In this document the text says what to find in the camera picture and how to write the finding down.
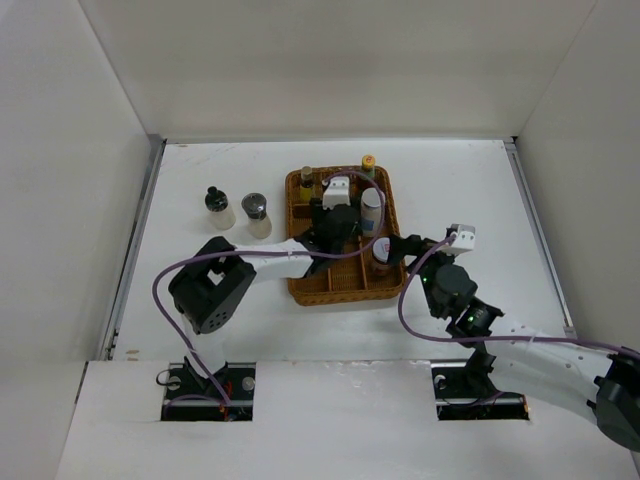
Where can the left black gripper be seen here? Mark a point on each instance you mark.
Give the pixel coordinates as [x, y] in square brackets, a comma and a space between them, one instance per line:
[318, 212]

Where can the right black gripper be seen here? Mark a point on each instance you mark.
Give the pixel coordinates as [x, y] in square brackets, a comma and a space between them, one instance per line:
[412, 245]

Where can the white-lid red-label jar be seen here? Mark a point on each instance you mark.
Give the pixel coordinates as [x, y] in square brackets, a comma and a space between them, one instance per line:
[379, 265]

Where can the tall silver-lid bead jar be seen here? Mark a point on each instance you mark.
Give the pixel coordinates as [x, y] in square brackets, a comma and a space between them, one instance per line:
[371, 210]

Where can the small gold-cap yellow bottle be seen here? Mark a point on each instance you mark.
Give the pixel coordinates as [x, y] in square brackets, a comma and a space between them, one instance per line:
[306, 184]

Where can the yellow-cap brown sauce bottle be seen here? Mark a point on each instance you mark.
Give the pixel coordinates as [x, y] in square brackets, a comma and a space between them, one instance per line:
[367, 170]

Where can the chrome-top glass shaker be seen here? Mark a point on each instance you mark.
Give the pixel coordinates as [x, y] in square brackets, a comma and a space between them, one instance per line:
[255, 207]

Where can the black-stopper glass bottle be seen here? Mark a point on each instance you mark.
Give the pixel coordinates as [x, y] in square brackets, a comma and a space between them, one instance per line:
[221, 213]

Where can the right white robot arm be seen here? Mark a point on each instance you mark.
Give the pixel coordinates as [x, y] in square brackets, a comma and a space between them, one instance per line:
[596, 381]

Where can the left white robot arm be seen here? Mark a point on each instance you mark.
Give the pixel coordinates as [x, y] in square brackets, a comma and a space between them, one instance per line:
[207, 293]

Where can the brown wicker divided basket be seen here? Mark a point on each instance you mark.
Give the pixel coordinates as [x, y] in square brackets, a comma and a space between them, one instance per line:
[346, 280]

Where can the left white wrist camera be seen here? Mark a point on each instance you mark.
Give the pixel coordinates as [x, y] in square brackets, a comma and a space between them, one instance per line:
[336, 192]

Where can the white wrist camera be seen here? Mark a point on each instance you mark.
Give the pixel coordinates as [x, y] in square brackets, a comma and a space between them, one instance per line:
[336, 192]
[463, 239]

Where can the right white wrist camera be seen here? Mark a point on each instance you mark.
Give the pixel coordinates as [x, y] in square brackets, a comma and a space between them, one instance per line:
[463, 239]

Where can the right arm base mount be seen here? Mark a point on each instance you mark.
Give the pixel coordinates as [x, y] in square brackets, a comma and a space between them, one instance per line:
[464, 392]

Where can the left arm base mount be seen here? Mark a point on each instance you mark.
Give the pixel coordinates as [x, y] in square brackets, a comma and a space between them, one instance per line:
[188, 397]

